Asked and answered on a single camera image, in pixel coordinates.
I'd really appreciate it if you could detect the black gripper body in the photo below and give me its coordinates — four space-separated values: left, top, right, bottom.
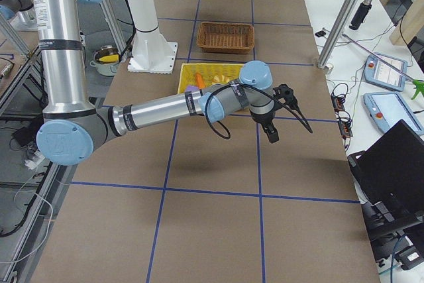
251 111 276 131

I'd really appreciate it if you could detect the toy croissant bread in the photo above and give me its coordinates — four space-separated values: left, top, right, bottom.
211 74 231 85

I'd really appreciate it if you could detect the yellow plastic basket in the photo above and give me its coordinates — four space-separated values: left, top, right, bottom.
178 63 243 93

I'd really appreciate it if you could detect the small black adapter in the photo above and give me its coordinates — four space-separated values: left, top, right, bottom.
315 30 327 37

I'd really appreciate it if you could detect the brown wicker basket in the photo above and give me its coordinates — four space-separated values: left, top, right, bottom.
196 22 254 54

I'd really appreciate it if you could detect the orange toy carrot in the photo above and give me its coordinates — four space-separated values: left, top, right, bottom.
195 72 206 89

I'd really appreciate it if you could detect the black water bottle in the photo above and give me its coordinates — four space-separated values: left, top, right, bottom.
348 0 372 30

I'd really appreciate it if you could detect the black laptop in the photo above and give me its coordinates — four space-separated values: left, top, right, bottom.
346 119 424 217

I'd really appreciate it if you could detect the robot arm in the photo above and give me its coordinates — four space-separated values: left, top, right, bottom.
33 0 279 166
1 0 37 31

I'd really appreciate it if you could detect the aluminium frame post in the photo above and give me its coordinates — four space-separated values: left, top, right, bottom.
317 0 358 74

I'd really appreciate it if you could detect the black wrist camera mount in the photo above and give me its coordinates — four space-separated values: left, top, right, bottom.
273 84 299 111

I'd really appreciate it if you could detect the purple block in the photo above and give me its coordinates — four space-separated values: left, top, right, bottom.
184 85 200 93

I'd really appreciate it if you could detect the metal pot with corn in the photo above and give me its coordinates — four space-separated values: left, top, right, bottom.
89 45 119 77

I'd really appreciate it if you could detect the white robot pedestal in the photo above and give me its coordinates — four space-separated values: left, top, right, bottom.
127 0 178 74

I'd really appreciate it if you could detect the near teach pendant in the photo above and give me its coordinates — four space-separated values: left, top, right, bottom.
363 92 423 136

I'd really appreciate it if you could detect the green grabber stick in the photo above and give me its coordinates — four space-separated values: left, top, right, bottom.
341 32 423 99

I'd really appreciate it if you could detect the teach pendant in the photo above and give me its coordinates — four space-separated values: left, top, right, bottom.
364 53 407 91
363 92 423 136

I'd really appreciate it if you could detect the orange black usb hub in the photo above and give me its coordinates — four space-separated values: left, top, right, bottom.
331 94 353 139

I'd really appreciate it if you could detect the far teach pendant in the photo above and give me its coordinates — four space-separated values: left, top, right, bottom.
364 53 407 91

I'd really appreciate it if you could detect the black camera cable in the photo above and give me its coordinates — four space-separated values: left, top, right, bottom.
203 82 314 140

